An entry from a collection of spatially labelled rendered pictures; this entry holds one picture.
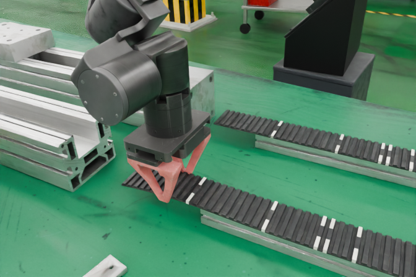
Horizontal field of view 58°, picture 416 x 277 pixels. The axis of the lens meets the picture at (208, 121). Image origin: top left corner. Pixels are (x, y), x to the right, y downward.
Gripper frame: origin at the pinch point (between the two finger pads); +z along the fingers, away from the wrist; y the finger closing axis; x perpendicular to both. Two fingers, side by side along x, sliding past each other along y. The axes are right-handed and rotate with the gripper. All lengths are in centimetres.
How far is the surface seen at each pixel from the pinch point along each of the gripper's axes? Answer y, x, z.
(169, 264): 8.8, 4.5, 3.8
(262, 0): -298, -98, 44
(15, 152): 4.7, -25.5, -0.6
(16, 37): -17, -50, -9
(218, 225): 1.6, 7.4, 2.9
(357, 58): -65, 14, 2
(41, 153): 4.8, -19.4, -2.2
